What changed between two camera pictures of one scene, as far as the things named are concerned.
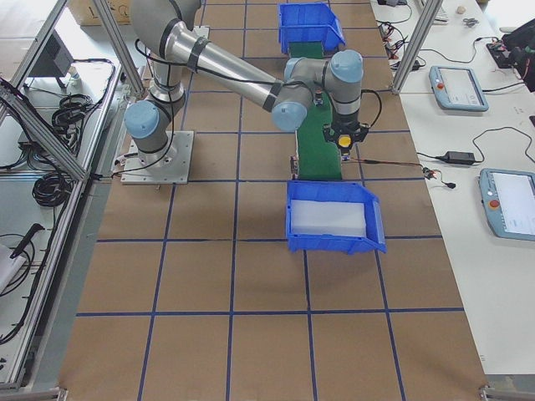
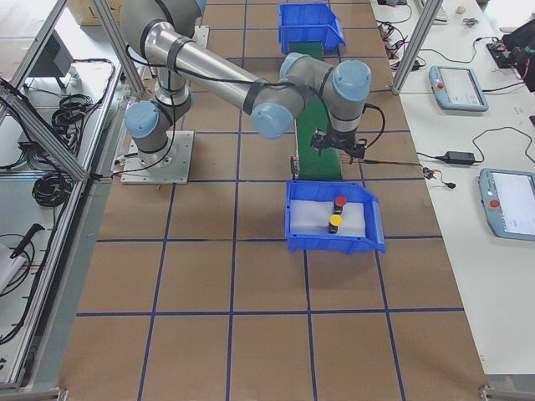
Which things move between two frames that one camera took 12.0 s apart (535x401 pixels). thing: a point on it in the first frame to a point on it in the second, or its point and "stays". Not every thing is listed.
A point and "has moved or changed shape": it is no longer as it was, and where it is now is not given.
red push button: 318,100 to 340,201
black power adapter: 459,157 stays
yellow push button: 344,139 has moved or changed shape
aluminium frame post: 431,12 stays
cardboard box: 86,13 stays
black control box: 55,58 stays
